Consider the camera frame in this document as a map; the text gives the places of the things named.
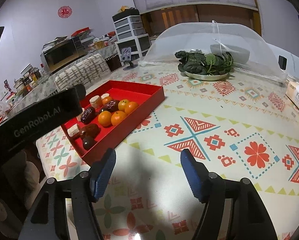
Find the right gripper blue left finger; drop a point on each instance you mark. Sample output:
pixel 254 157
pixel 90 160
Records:
pixel 87 188

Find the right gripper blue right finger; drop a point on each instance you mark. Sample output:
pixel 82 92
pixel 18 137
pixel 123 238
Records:
pixel 209 188

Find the dark purple plum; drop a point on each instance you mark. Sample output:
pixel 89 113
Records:
pixel 88 142

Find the red jujube date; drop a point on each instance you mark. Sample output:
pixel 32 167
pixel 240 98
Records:
pixel 88 115

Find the large orange tangerine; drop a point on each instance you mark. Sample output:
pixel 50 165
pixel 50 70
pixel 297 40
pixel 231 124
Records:
pixel 104 118

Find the dark red jujube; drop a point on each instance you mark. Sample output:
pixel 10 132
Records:
pixel 111 106

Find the red shallow tray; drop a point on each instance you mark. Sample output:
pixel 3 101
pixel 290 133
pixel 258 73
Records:
pixel 148 97

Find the silver microwave oven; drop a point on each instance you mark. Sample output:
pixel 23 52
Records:
pixel 62 54

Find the patterned chair back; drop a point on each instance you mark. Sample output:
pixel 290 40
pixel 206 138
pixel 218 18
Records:
pixel 86 72

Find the plate of spinach leaves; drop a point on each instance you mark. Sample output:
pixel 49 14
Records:
pixel 199 64

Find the white mesh food cover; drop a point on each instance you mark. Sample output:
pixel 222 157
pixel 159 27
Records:
pixel 250 52

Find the black phone stand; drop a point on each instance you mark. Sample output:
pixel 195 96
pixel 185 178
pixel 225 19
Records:
pixel 126 58

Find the white plastic drawer cabinet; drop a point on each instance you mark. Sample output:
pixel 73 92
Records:
pixel 131 33

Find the red paper wall ornament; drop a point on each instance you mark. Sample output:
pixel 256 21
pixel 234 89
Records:
pixel 64 12

